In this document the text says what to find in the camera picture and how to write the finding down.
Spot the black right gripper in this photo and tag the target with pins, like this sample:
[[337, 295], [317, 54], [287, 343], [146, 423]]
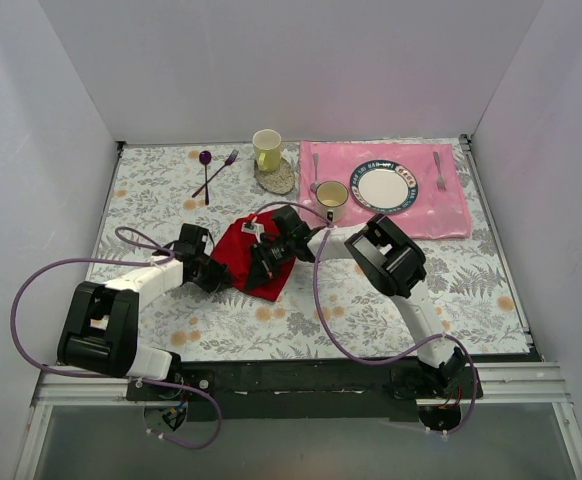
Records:
[[262, 259]]

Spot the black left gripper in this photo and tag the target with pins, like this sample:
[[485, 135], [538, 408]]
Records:
[[213, 276]]

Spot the red cloth napkin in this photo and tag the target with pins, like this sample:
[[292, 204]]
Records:
[[233, 250]]

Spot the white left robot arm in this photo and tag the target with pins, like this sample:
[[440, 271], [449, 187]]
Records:
[[101, 332]]

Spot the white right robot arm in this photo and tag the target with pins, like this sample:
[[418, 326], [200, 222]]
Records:
[[394, 265]]

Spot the speckled round coaster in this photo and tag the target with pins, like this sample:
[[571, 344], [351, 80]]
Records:
[[280, 182]]

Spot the silver spoon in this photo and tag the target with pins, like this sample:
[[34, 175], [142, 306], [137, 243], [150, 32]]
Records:
[[315, 183]]

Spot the cream enamel mug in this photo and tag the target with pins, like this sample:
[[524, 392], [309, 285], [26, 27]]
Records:
[[331, 199]]

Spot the purple fork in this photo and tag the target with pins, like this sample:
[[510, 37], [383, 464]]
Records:
[[228, 161]]

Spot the purple spoon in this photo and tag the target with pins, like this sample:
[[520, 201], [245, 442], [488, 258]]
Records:
[[205, 158]]

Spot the yellow ceramic mug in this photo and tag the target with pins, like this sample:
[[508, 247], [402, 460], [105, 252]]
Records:
[[267, 145]]

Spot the white plate blue rim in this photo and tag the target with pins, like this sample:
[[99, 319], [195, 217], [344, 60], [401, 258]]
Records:
[[383, 186]]

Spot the pink placemat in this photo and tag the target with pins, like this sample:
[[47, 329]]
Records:
[[434, 215]]

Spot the silver fork on placemat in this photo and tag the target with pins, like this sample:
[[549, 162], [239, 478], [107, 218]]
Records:
[[440, 181]]

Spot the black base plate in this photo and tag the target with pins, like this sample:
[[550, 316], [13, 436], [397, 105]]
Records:
[[316, 389]]

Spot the aluminium frame rail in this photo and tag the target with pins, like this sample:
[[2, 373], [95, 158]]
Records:
[[502, 383]]

